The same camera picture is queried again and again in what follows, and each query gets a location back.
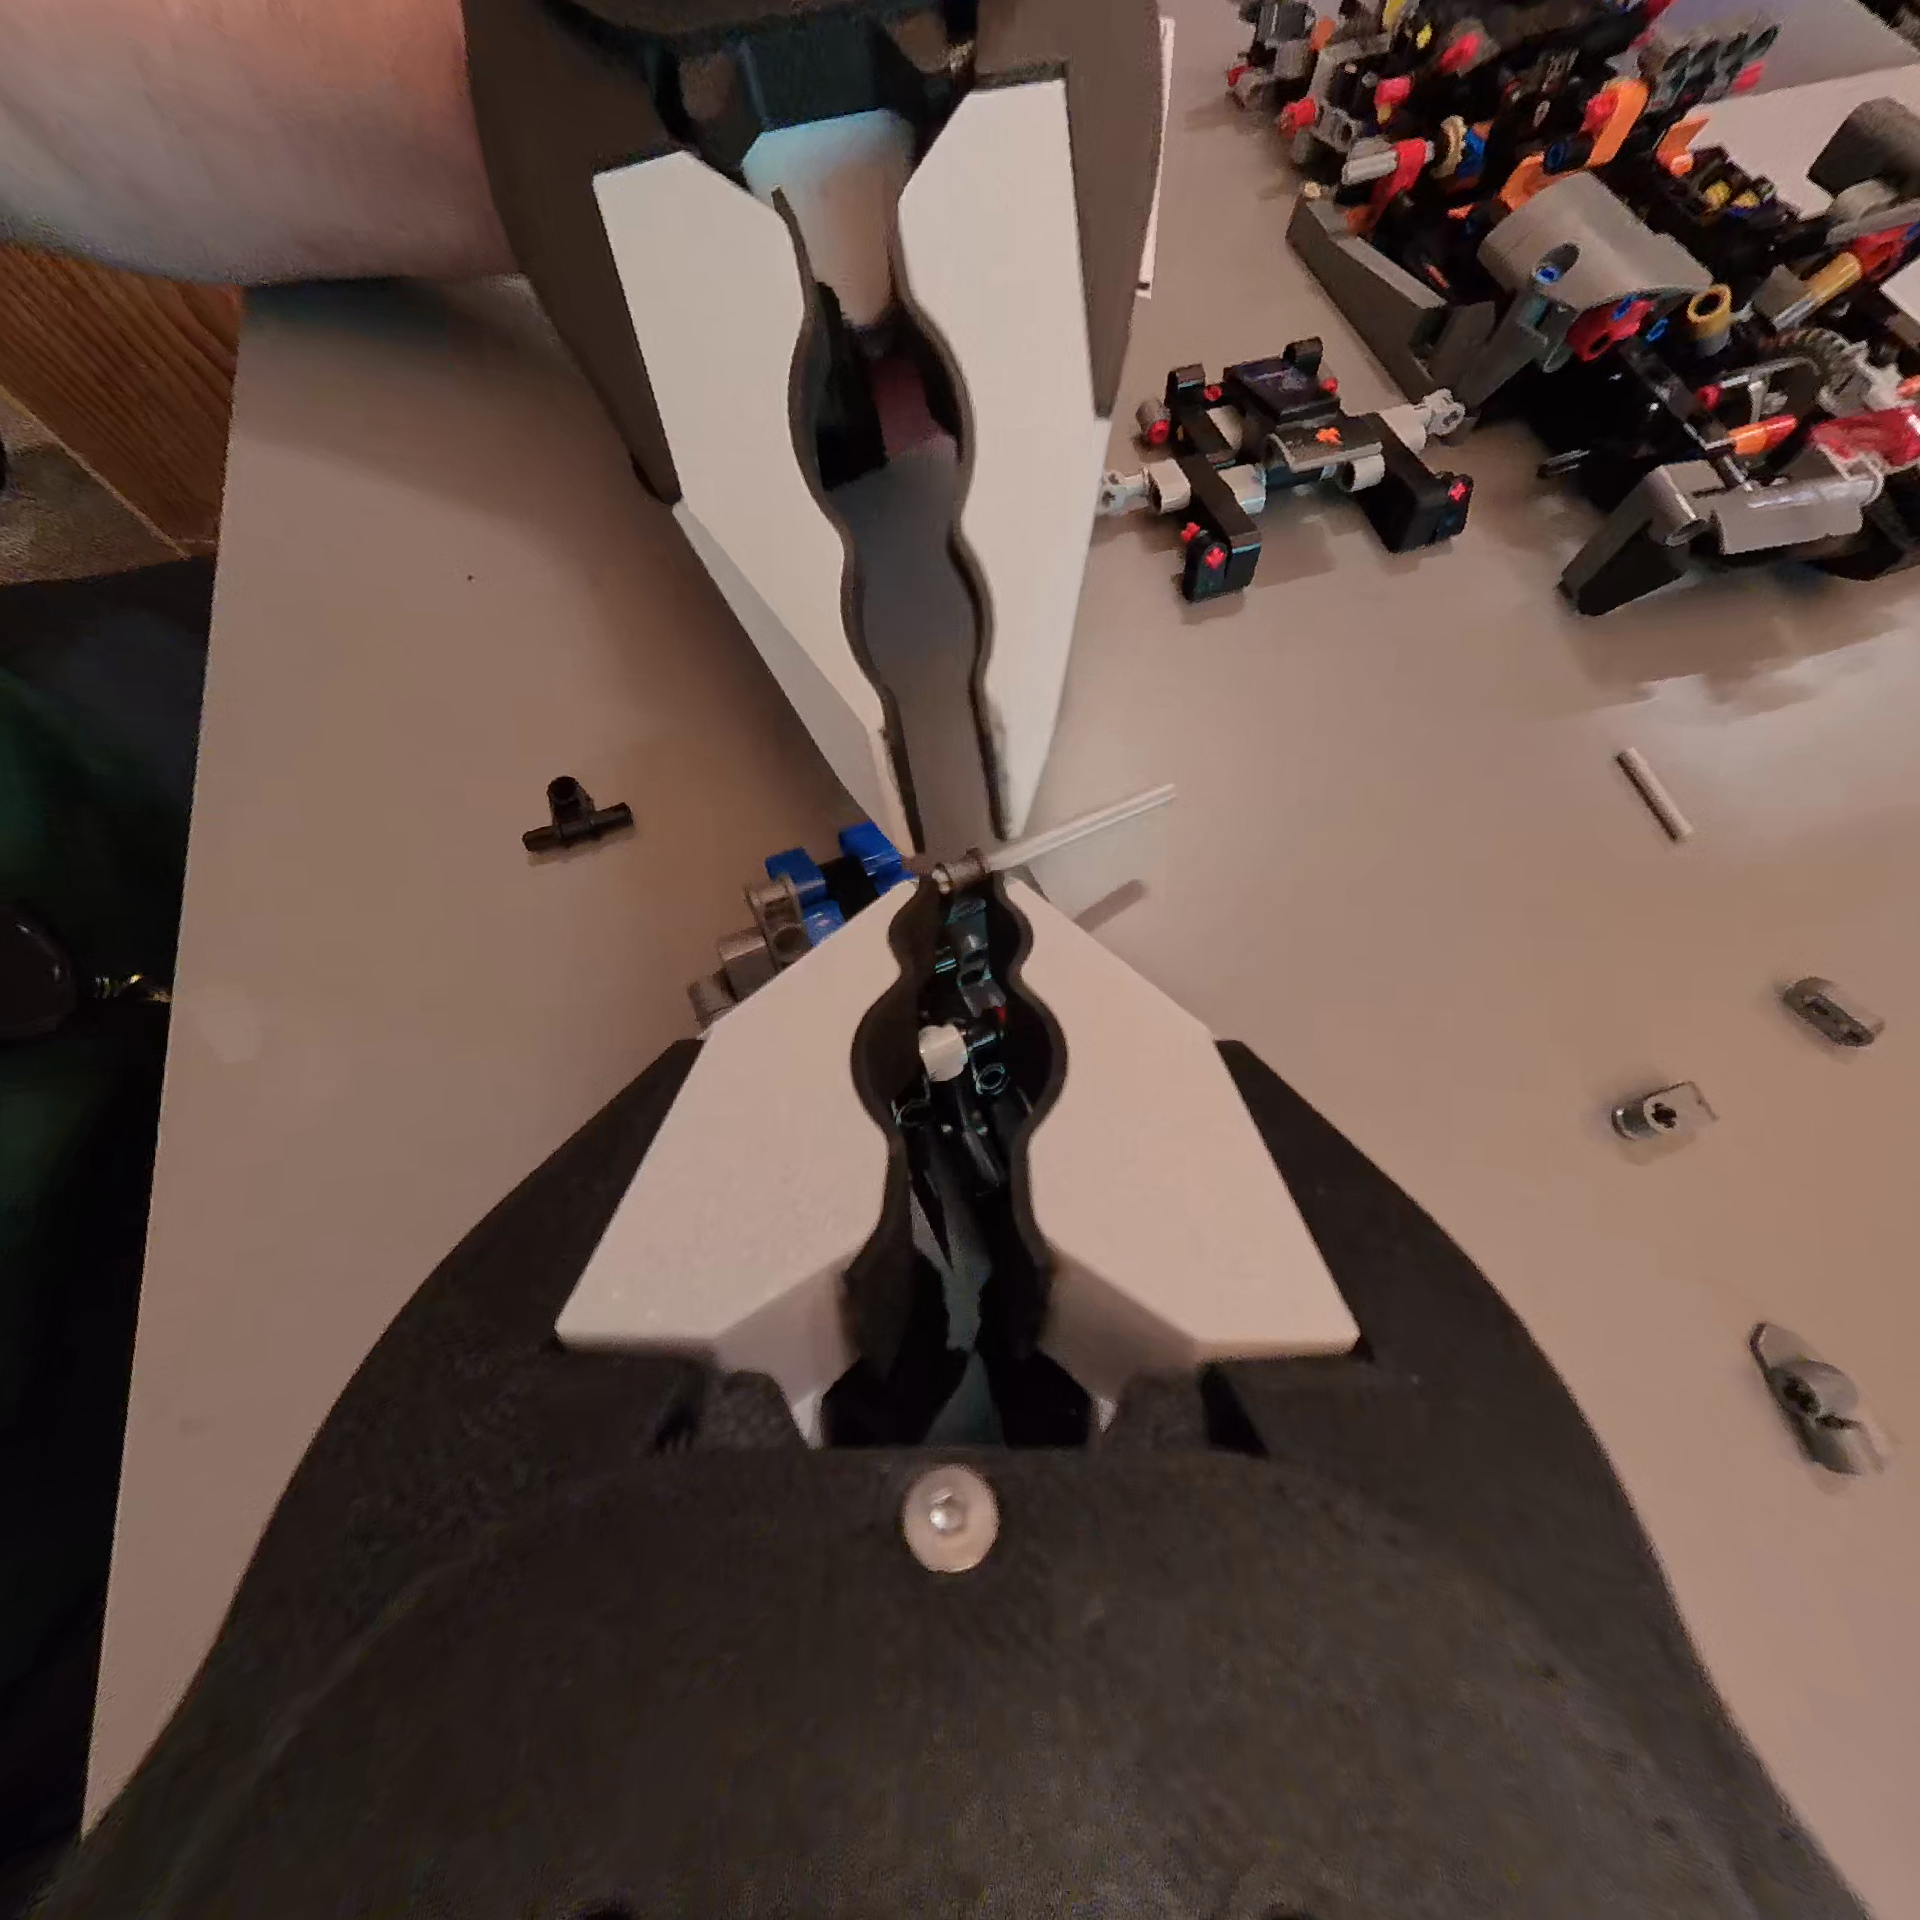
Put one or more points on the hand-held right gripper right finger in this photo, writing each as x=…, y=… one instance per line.
x=1184, y=1200

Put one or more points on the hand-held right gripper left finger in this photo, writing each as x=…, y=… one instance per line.
x=722, y=1200

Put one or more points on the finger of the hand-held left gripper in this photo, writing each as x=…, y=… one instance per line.
x=706, y=345
x=1021, y=301

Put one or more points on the grey winged lego assembly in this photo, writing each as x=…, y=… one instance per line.
x=787, y=913

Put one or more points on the long light grey lego axle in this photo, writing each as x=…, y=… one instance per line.
x=1050, y=839

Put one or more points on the black lego T connector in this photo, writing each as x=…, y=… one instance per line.
x=579, y=819

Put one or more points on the dark grey lego axle connector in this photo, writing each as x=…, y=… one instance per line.
x=1662, y=1114

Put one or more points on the large lego vehicle build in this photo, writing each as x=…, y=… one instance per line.
x=1590, y=254

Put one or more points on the short light grey lego axle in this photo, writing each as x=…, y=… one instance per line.
x=1655, y=792

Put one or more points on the dark grey curved lego connector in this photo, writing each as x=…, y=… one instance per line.
x=1823, y=1401

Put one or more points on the dark grey lego beam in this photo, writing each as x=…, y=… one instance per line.
x=1834, y=1013

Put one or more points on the black badge reel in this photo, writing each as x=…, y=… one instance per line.
x=30, y=975

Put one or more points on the small black lego frame assembly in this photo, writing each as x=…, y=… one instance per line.
x=1276, y=434

